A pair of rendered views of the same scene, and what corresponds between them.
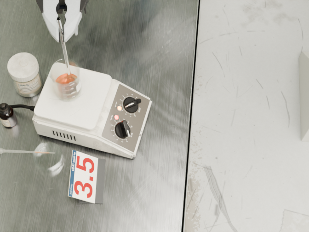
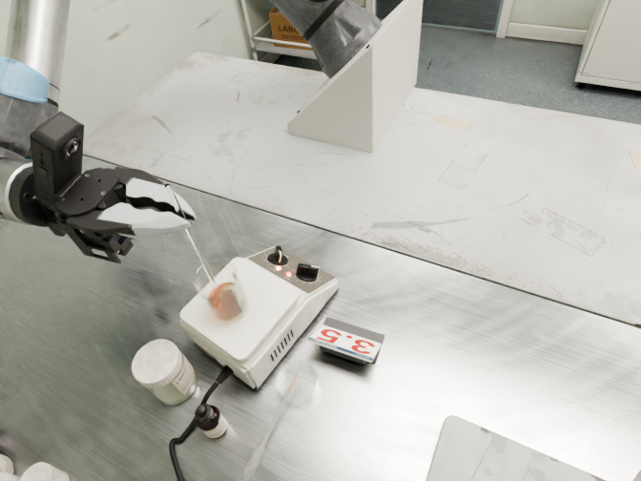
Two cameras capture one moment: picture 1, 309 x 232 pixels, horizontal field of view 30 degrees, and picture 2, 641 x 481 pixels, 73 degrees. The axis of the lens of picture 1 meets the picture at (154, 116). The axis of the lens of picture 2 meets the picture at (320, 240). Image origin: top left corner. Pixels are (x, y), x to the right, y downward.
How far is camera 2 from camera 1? 0.64 m
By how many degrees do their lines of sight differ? 34
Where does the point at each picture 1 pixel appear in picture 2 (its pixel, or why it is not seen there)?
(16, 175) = (305, 438)
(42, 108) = (239, 346)
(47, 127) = (264, 359)
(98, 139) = (310, 299)
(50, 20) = (151, 219)
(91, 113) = (278, 288)
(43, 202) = (360, 408)
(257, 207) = (430, 198)
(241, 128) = (341, 189)
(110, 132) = (305, 285)
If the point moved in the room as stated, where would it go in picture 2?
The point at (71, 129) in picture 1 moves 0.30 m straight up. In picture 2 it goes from (283, 325) to (221, 137)
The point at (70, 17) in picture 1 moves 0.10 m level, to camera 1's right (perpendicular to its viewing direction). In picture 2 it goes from (164, 196) to (217, 139)
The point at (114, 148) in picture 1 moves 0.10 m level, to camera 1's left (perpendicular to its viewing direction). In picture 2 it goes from (325, 291) to (294, 351)
